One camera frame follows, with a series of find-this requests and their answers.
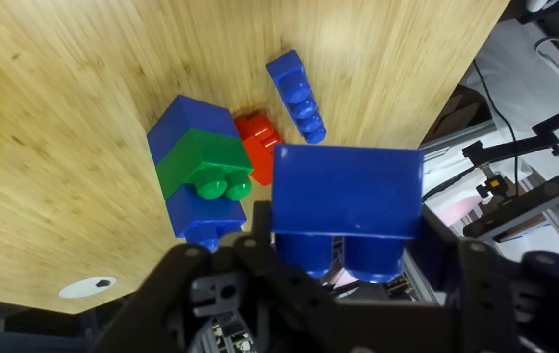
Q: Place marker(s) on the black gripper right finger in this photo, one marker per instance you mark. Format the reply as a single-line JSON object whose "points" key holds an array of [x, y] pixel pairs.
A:
{"points": [[521, 306]]}

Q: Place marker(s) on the black stereo camera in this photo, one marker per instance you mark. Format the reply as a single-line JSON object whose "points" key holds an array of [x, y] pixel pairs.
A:
{"points": [[521, 206]]}

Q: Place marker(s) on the red four-stud block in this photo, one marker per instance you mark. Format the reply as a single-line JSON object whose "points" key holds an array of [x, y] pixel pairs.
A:
{"points": [[260, 143]]}

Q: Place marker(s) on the blue four-stud block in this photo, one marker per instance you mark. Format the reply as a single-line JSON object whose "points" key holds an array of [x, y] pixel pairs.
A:
{"points": [[300, 98]]}

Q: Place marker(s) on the green square block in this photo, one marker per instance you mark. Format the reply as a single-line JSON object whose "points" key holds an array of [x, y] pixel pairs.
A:
{"points": [[203, 159]]}

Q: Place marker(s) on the small white table grommet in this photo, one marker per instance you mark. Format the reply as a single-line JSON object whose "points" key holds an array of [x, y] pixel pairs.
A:
{"points": [[88, 286]]}

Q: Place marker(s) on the pink sheet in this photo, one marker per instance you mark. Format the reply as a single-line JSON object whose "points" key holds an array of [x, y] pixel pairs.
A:
{"points": [[456, 208]]}

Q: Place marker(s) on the blue square block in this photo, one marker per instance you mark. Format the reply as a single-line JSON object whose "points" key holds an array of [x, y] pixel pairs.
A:
{"points": [[184, 117]]}

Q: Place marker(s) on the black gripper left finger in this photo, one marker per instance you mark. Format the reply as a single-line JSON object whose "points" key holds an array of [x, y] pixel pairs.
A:
{"points": [[154, 306]]}

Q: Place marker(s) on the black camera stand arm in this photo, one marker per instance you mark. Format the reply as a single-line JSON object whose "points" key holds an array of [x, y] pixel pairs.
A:
{"points": [[515, 147]]}

